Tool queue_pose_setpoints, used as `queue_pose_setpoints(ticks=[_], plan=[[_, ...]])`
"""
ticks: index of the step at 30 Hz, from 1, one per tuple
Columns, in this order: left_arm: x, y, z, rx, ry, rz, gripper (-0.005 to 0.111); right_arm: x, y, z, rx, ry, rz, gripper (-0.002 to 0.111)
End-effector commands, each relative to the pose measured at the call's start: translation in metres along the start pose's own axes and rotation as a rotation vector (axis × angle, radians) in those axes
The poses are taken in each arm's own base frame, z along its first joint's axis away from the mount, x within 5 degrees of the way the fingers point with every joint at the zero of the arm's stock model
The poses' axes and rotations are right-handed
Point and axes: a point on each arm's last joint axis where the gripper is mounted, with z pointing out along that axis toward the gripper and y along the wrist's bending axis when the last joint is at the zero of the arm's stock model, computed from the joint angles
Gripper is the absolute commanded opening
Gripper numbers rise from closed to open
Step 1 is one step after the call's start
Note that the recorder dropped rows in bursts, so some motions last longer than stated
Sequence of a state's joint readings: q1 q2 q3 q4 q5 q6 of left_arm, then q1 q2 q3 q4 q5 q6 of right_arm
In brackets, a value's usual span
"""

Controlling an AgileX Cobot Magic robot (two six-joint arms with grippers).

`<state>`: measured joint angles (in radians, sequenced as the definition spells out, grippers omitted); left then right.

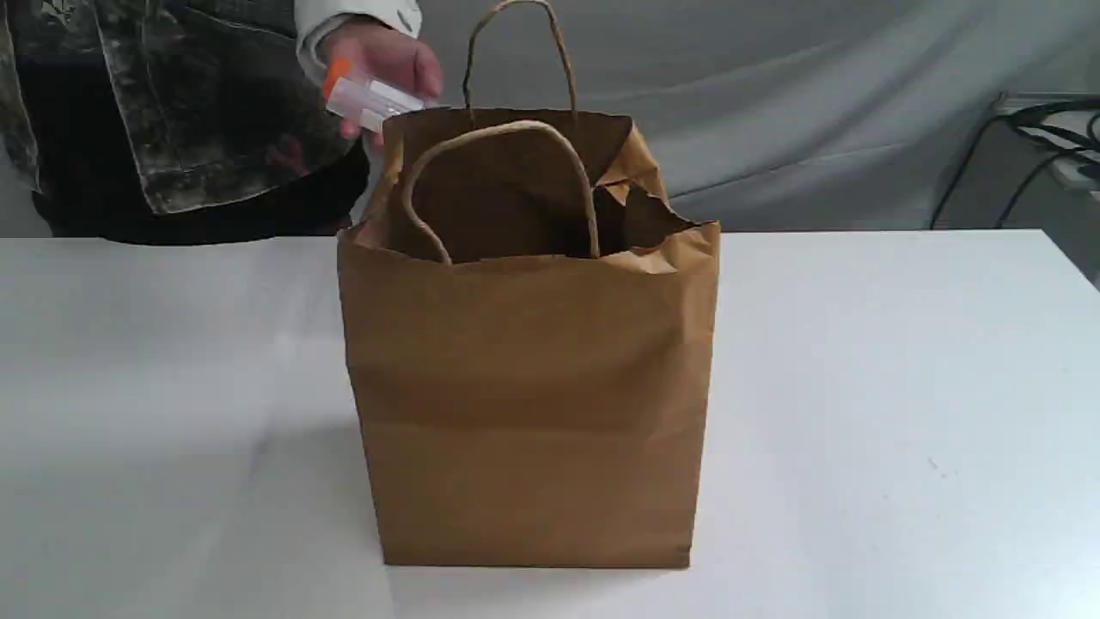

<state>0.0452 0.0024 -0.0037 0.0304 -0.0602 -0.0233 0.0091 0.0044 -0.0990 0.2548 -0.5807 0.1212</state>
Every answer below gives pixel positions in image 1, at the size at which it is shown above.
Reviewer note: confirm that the person's left hand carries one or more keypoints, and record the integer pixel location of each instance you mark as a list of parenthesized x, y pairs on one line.
[(377, 51)]

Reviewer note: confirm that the clear box with orange cap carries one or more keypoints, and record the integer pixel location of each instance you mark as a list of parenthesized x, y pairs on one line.
[(351, 95)]

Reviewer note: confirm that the brown paper bag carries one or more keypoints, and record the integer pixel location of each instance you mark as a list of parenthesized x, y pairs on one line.
[(528, 336)]

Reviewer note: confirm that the person in camouflage jacket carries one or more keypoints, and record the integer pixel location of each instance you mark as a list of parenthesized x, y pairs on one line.
[(182, 122)]

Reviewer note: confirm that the grey side cabinet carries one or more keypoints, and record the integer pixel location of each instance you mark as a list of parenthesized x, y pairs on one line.
[(1032, 164)]

